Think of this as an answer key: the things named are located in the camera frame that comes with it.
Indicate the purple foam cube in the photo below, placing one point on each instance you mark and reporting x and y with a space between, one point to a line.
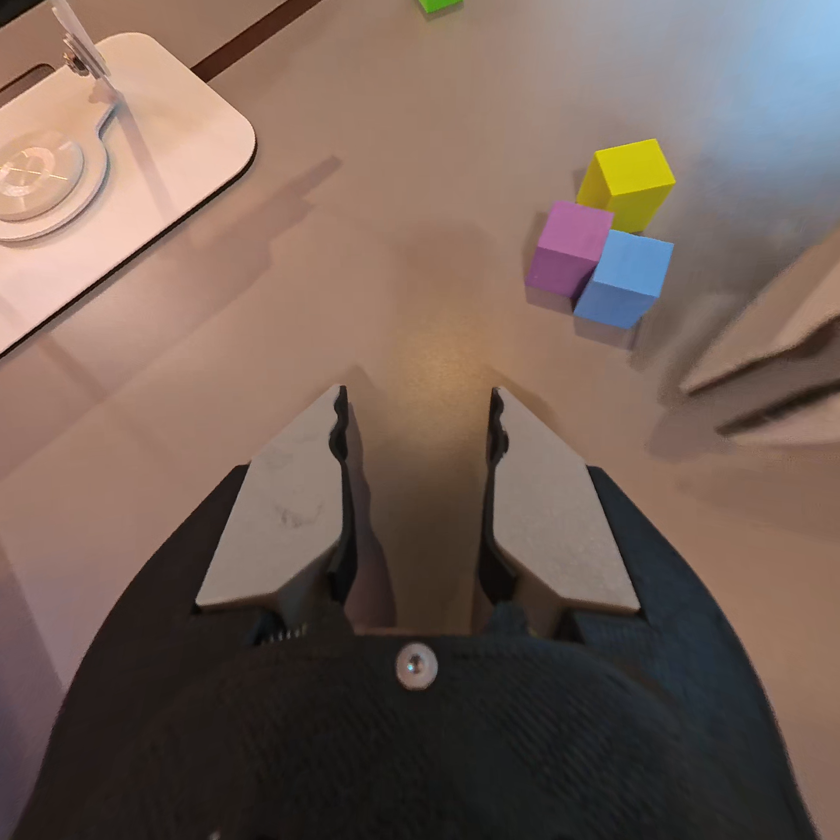
568 243

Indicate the green foam cube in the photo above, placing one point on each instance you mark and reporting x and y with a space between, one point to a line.
439 5

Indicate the white document stand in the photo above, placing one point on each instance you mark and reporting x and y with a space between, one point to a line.
170 151

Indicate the light blue foam cube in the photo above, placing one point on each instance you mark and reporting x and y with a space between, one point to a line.
627 275

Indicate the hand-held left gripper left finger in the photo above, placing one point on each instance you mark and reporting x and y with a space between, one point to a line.
282 525

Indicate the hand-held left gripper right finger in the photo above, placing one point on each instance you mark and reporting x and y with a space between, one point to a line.
558 531

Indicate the yellow foam cube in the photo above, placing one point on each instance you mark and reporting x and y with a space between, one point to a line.
633 177

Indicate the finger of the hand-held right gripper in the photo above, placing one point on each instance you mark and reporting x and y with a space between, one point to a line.
787 308
800 426

